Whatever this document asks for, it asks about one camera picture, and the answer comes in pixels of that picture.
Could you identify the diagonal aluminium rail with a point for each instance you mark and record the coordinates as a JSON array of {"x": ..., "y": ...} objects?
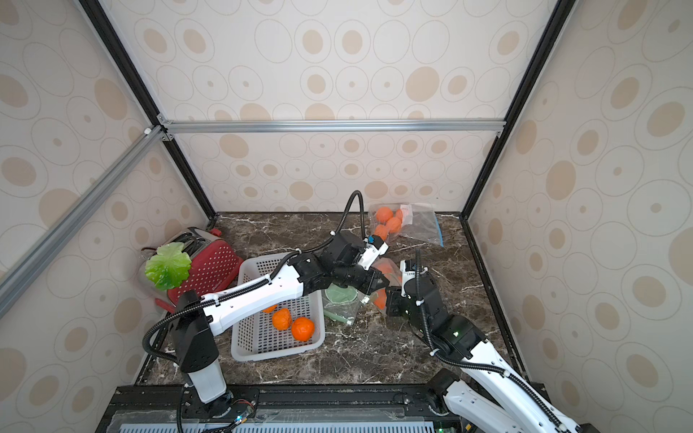
[{"x": 23, "y": 274}]

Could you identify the white perforated plastic basket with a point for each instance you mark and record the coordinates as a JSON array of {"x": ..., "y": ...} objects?
[{"x": 256, "y": 339}]

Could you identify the red dotted toaster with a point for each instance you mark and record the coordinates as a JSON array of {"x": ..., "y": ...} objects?
[{"x": 214, "y": 266}]

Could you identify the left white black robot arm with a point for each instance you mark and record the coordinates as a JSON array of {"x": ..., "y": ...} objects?
[{"x": 187, "y": 337}]

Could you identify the horizontal aluminium rail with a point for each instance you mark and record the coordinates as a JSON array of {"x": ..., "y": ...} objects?
[{"x": 493, "y": 125}]

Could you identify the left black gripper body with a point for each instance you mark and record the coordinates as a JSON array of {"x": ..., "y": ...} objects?
[{"x": 354, "y": 274}]

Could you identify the green plastic leaf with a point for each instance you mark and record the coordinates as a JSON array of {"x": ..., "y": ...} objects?
[{"x": 169, "y": 267}]

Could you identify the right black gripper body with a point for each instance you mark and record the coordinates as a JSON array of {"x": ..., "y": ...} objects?
[{"x": 399, "y": 302}]

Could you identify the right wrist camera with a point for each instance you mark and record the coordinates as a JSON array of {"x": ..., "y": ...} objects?
[{"x": 408, "y": 269}]

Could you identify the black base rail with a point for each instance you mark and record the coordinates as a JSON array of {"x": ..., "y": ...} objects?
[{"x": 305, "y": 408}]

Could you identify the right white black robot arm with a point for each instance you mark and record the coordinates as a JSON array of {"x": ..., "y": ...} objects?
[{"x": 513, "y": 405}]

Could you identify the green-edged zip-top bag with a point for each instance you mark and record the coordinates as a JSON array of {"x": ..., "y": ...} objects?
[{"x": 392, "y": 275}]

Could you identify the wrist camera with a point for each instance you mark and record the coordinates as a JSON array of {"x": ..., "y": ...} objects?
[
  {"x": 374, "y": 248},
  {"x": 408, "y": 269}
]

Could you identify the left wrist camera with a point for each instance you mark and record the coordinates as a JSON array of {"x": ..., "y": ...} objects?
[{"x": 374, "y": 248}]

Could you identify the green zip-top bag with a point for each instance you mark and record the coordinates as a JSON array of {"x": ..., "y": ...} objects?
[{"x": 341, "y": 304}]

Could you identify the middle clear zip-top bag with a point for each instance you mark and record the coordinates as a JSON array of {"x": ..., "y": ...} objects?
[{"x": 412, "y": 220}]

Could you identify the orange taken out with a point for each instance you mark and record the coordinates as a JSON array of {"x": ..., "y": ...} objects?
[
  {"x": 303, "y": 329},
  {"x": 282, "y": 319}
]

